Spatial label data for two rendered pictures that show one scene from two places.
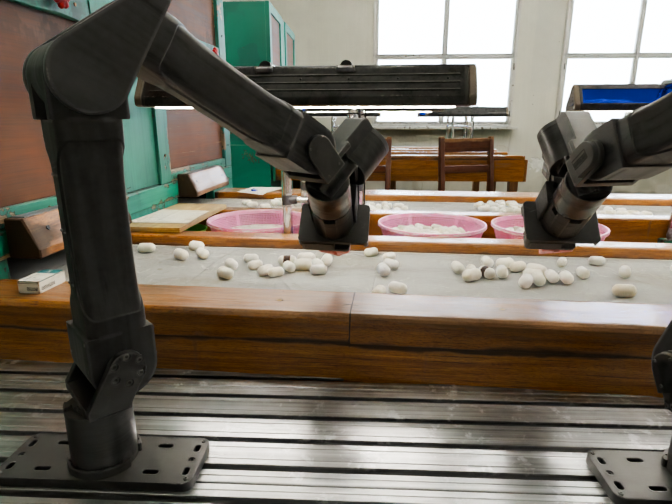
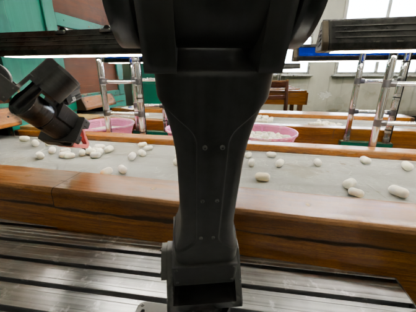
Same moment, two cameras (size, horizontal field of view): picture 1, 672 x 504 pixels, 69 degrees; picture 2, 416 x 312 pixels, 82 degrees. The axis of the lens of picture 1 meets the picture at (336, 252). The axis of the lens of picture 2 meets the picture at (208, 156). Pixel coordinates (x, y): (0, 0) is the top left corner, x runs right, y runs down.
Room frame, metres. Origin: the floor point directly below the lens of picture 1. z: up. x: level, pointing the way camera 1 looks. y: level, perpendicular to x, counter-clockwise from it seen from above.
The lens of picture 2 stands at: (0.20, -0.39, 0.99)
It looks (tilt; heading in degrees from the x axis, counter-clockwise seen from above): 19 degrees down; 6
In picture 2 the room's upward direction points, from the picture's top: straight up
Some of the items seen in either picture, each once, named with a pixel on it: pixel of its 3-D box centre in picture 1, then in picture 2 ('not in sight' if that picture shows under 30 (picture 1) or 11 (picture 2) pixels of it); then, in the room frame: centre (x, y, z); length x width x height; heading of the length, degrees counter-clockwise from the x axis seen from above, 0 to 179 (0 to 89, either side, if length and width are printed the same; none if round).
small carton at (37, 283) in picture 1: (42, 281); not in sight; (0.72, 0.46, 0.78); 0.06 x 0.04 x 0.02; 174
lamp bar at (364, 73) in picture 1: (302, 86); (84, 43); (0.95, 0.06, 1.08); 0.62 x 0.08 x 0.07; 84
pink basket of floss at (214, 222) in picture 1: (260, 236); (106, 132); (1.24, 0.20, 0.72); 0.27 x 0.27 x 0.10
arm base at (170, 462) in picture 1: (102, 431); not in sight; (0.43, 0.24, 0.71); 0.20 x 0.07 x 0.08; 87
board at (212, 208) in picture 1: (178, 216); (64, 121); (1.27, 0.42, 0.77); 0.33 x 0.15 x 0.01; 174
